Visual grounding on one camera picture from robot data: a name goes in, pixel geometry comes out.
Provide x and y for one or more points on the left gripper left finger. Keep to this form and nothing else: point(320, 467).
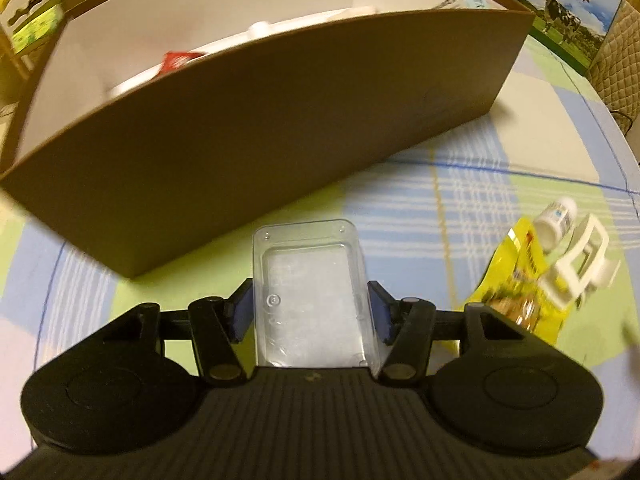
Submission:
point(216, 325)

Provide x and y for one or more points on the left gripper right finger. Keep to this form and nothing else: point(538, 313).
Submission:
point(406, 328)

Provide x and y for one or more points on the clear plastic case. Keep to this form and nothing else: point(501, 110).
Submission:
point(311, 302)

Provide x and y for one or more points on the yellow snack packet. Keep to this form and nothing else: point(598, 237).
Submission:
point(510, 284)

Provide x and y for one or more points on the small white bottle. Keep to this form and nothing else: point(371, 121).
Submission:
point(554, 222)

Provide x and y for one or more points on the red snack packet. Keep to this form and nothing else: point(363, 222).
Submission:
point(174, 60)

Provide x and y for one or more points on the white hair claw clip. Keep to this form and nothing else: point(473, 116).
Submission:
point(583, 268)

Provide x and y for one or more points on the brown cardboard storage box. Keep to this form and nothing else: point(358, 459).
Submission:
point(138, 180)

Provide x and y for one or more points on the checkered bed sheet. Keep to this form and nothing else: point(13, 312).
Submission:
point(428, 219)

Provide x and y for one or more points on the quilted beige chair cushion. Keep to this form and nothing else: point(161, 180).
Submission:
point(614, 73)

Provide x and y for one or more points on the cow picture milk box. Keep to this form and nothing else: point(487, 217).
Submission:
point(573, 29)

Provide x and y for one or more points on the cardboard box with tissue packs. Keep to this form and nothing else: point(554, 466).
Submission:
point(40, 10)

